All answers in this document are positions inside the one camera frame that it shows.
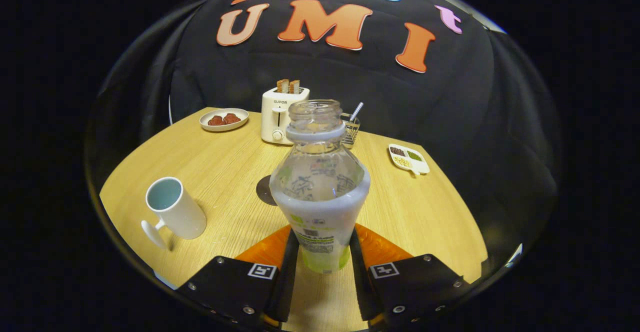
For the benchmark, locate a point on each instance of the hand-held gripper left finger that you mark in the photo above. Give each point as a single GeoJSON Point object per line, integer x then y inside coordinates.
{"type": "Point", "coordinates": [287, 282]}

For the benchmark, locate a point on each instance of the metal spoon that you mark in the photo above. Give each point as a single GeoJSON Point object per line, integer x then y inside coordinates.
{"type": "Point", "coordinates": [356, 112]}

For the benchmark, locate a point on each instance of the white toaster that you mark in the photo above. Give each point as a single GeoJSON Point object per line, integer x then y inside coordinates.
{"type": "Point", "coordinates": [272, 117]}

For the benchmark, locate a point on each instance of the brown meat piece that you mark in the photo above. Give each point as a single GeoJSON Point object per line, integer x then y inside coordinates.
{"type": "Point", "coordinates": [216, 120]}
{"type": "Point", "coordinates": [232, 118]}

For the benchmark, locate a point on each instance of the toast slice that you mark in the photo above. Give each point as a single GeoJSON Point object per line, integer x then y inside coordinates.
{"type": "Point", "coordinates": [282, 86]}
{"type": "Point", "coordinates": [294, 87]}

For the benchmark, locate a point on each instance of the white round plate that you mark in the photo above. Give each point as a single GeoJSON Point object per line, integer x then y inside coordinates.
{"type": "Point", "coordinates": [240, 114]}

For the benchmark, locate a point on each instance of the wooden table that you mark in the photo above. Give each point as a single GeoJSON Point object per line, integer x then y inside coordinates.
{"type": "Point", "coordinates": [230, 162]}

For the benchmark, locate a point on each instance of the white cup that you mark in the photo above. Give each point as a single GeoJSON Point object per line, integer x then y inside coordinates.
{"type": "Point", "coordinates": [185, 214]}

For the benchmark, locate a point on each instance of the clear plastic juice bottle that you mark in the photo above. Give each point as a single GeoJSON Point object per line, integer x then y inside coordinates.
{"type": "Point", "coordinates": [320, 192]}

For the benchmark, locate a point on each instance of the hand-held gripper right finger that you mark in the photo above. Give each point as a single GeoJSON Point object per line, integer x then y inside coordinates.
{"type": "Point", "coordinates": [361, 287]}

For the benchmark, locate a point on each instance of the white divided bean dish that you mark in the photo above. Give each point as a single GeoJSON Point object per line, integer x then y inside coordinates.
{"type": "Point", "coordinates": [409, 159]}

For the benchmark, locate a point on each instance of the dark round coaster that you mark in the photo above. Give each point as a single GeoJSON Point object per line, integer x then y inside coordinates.
{"type": "Point", "coordinates": [265, 192]}

